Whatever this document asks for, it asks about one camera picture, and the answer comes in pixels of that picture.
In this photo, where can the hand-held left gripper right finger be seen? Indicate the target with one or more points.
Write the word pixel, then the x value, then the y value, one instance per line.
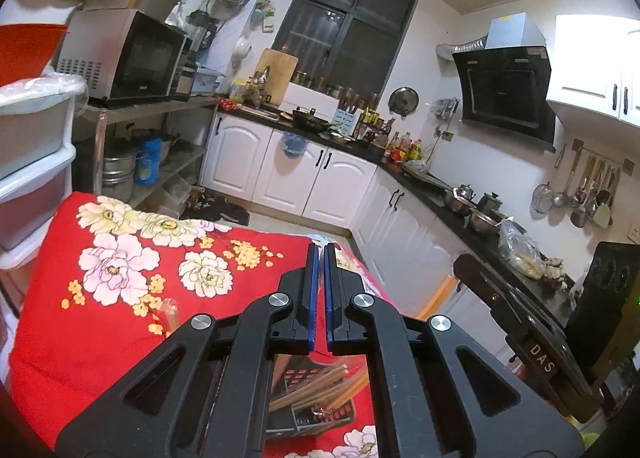
pixel 328 298

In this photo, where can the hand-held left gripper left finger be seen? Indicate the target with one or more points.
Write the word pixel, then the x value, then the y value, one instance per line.
pixel 313 298

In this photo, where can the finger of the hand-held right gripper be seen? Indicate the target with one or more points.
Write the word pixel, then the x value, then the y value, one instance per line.
pixel 530 343

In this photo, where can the wooden chopstick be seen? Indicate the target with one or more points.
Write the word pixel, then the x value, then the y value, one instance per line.
pixel 310 385

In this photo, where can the grey lattice utensil basket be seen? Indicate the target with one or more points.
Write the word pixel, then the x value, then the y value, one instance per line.
pixel 300 422

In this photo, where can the row of hanging kitchen utensils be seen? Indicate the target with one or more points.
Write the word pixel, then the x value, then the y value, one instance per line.
pixel 587 183

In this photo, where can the clear plastic bag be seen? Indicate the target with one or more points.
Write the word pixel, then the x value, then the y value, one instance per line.
pixel 520 250

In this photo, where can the orange chopstick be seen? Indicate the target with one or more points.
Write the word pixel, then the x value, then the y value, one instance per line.
pixel 350 390

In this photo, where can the steel cooking pot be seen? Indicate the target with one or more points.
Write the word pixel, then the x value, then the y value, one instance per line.
pixel 484 222

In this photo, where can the black bag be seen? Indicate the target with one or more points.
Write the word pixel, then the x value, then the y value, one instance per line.
pixel 215 210

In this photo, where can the clear plastic wrapper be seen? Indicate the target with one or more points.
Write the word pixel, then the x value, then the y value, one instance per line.
pixel 166 315

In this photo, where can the black countertop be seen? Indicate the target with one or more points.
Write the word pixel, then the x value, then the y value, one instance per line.
pixel 435 188

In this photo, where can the blue hanging bag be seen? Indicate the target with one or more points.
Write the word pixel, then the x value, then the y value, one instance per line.
pixel 293 144

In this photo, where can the steel kettle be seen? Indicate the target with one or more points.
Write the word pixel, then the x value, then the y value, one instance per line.
pixel 460 199

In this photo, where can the group of condiment bottles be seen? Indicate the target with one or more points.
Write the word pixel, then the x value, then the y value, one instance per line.
pixel 405 148

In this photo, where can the black wok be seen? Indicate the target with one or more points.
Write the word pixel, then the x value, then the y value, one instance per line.
pixel 312 122

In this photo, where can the light blue knife block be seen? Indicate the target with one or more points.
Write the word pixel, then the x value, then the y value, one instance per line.
pixel 345 122

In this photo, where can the white windowsill box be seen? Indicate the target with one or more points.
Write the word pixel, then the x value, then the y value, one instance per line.
pixel 310 100

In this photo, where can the steel pot lid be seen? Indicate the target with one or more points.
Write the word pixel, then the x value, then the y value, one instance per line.
pixel 404 101

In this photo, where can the blue plastic jug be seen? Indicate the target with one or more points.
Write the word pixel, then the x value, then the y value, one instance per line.
pixel 147 163

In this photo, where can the wooden cutting board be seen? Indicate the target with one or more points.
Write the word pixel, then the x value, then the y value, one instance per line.
pixel 276 75

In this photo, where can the black range hood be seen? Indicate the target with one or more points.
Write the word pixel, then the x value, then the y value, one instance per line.
pixel 505 93

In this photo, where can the steel stock pot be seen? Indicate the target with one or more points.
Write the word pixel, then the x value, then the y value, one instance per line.
pixel 118 170

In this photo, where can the red floral blanket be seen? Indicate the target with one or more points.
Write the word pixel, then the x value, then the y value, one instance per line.
pixel 75 338

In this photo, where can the white storage box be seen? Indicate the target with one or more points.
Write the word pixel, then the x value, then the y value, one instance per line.
pixel 206 80

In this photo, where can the metal shelf rack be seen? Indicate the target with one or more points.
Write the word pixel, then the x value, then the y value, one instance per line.
pixel 150 110

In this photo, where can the dark kitchen window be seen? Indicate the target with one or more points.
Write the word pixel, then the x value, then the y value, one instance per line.
pixel 345 28

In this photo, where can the white plastic drawer unit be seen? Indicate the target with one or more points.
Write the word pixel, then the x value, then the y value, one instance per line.
pixel 35 178

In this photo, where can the silver microwave oven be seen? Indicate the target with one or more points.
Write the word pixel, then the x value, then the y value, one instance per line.
pixel 125 58

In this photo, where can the red plastic basin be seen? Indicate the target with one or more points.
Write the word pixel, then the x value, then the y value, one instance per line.
pixel 27 53

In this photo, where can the white upper wall cabinet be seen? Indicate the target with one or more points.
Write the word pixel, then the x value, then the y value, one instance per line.
pixel 595 73

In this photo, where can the silver exhaust duct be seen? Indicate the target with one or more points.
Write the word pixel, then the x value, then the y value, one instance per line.
pixel 460 47

